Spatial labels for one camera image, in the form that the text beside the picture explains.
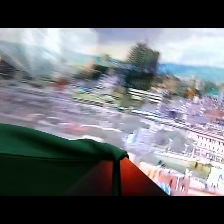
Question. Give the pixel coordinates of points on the green garment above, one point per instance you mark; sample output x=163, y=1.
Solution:
x=43, y=160

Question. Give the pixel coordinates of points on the red garment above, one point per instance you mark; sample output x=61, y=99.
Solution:
x=136, y=181

